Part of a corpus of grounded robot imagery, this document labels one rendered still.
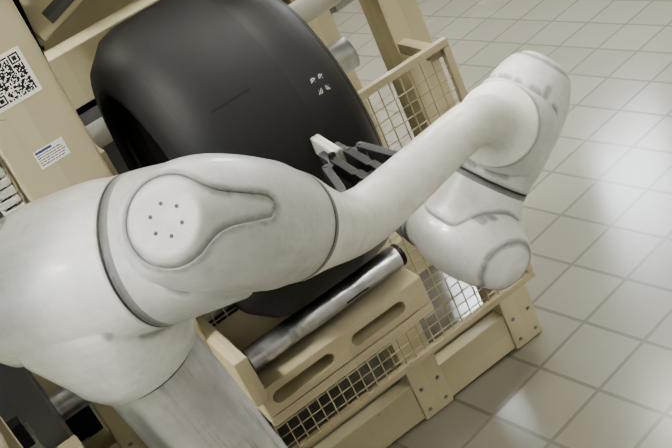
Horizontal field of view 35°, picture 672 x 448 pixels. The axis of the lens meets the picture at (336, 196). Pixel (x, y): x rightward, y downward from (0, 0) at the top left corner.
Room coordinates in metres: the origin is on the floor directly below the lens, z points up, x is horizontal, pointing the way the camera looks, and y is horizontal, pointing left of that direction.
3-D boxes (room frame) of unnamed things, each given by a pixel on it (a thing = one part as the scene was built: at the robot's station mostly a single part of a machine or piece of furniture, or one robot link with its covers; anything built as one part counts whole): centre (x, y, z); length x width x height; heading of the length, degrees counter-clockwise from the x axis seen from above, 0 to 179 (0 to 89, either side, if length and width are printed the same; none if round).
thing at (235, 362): (1.67, 0.32, 0.90); 0.40 x 0.03 x 0.10; 20
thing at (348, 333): (1.60, 0.11, 0.84); 0.36 x 0.09 x 0.06; 110
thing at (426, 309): (1.73, 0.15, 0.80); 0.37 x 0.36 x 0.02; 20
